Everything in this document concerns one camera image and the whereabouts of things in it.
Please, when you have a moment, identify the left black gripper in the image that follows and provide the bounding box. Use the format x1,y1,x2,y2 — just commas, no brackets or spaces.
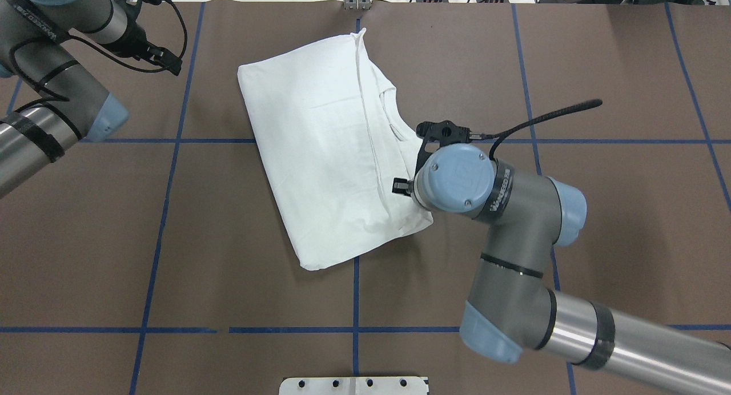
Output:
111,10,182,76

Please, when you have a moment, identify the white printed t-shirt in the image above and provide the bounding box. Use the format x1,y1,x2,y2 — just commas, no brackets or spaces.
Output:
237,29,433,271

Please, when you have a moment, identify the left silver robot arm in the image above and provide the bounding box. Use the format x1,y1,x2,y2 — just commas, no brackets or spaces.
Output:
1,0,186,196

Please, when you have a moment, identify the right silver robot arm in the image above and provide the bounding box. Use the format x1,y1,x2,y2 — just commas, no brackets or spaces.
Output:
392,143,730,394

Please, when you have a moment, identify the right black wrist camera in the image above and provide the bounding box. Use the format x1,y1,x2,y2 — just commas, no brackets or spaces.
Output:
415,120,473,173

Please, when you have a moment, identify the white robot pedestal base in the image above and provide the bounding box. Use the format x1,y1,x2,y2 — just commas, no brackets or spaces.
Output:
278,376,430,394

